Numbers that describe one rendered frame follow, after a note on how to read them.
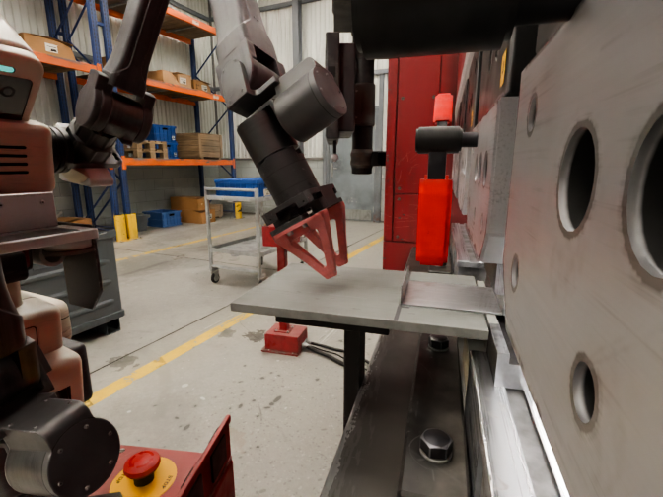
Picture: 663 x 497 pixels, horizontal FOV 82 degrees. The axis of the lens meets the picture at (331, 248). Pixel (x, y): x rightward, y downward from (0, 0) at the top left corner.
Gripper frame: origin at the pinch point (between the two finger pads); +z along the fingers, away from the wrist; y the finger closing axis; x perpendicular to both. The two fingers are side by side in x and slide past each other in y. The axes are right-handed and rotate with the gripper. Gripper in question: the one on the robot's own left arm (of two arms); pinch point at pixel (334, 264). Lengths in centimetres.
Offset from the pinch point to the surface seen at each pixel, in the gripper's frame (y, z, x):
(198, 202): 607, -155, 430
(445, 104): 9.5, -11.2, -19.6
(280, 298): -6.2, 0.0, 5.3
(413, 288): 0.9, 6.8, -7.1
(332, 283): 0.7, 2.1, 1.7
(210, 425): 83, 52, 122
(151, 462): -13.4, 10.0, 26.6
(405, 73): 86, -34, -17
